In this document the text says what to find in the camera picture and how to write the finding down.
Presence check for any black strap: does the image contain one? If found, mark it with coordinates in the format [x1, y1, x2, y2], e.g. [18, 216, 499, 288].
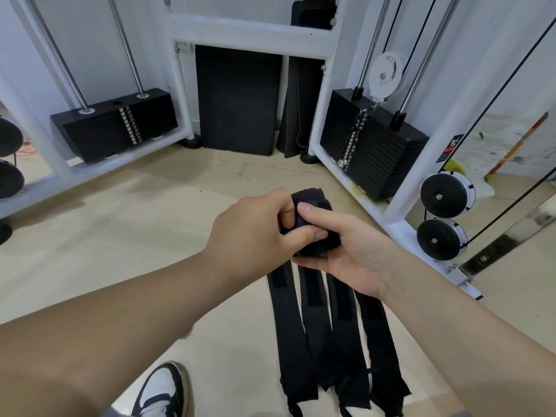
[279, 187, 342, 258]
[297, 267, 339, 392]
[266, 260, 321, 417]
[326, 273, 372, 417]
[354, 291, 412, 417]

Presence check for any black and red sticker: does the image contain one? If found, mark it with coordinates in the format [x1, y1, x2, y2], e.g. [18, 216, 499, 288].
[436, 134, 465, 164]

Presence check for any white pulley wheel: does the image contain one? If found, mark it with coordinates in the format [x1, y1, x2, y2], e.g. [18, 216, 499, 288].
[368, 51, 409, 103]

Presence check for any chrome guide rod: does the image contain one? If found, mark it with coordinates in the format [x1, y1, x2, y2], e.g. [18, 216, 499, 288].
[24, 0, 95, 114]
[389, 0, 462, 130]
[106, 0, 149, 99]
[353, 0, 393, 101]

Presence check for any person's right hand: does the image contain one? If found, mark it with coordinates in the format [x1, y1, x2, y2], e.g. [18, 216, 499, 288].
[290, 202, 413, 301]

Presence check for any low black weight stack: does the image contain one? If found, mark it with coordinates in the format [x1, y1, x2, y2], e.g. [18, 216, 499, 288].
[50, 88, 179, 164]

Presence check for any white cable machine frame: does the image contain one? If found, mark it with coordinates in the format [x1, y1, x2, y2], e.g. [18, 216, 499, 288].
[0, 0, 485, 301]

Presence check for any black machine cable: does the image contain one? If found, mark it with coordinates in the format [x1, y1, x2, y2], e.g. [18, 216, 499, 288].
[466, 167, 556, 248]
[440, 19, 556, 173]
[400, 0, 438, 85]

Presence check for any metal floor strip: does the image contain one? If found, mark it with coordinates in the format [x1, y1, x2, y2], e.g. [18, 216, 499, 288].
[460, 194, 556, 276]

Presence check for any black folded exercise mat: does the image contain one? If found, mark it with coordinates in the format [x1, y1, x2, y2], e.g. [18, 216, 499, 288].
[277, 0, 338, 159]

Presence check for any person's left hand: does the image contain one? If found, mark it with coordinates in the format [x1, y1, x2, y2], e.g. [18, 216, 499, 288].
[203, 189, 329, 292]

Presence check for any person's right forearm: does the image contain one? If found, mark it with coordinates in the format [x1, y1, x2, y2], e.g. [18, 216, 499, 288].
[379, 258, 556, 417]

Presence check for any black foam pad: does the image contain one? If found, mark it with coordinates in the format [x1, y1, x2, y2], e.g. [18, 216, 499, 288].
[195, 44, 284, 157]

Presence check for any tall black weight stack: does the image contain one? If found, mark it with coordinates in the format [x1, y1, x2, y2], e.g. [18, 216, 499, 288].
[319, 88, 431, 203]

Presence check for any person's left forearm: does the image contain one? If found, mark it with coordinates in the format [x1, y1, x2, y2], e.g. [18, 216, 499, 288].
[0, 249, 228, 417]

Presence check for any orange and yellow stick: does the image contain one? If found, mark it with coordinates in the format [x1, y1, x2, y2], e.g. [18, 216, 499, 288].
[484, 111, 549, 181]

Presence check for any black and white sneaker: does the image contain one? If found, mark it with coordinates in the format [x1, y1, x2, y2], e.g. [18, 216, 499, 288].
[130, 361, 194, 417]

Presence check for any black flat strap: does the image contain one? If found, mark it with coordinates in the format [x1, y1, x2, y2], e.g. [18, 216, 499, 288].
[297, 267, 339, 392]
[266, 260, 321, 417]
[354, 291, 412, 417]
[326, 273, 372, 417]

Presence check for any black pulley wheel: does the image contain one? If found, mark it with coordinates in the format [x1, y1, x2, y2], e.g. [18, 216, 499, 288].
[0, 160, 26, 200]
[416, 218, 469, 261]
[420, 171, 477, 219]
[0, 117, 25, 158]

